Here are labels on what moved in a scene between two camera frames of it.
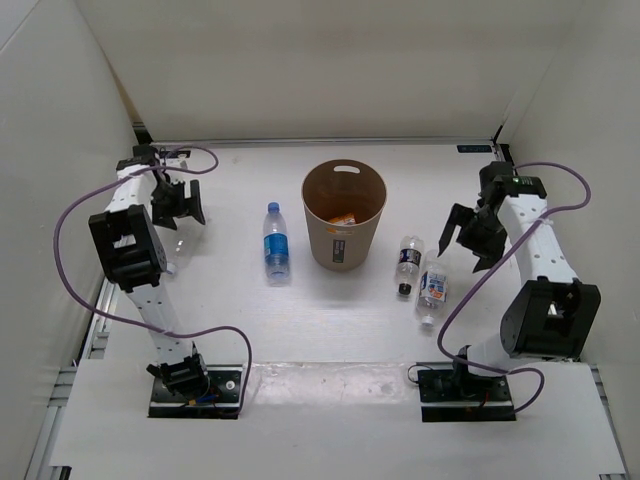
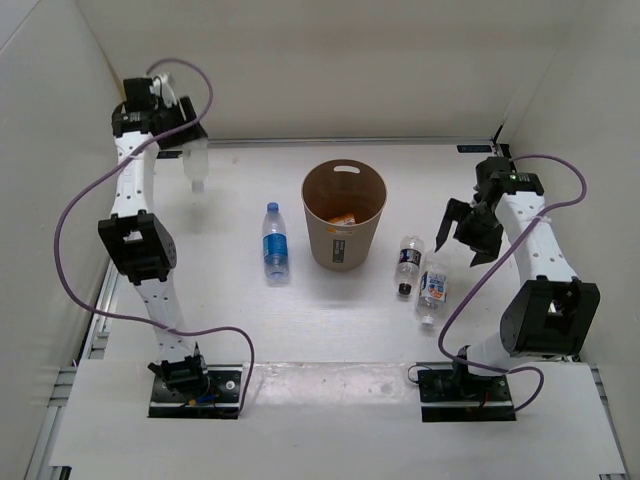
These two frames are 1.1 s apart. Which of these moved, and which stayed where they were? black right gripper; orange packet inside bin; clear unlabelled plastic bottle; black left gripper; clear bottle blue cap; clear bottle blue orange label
Moved: black left gripper; clear unlabelled plastic bottle
Stayed: clear bottle blue orange label; clear bottle blue cap; black right gripper; orange packet inside bin
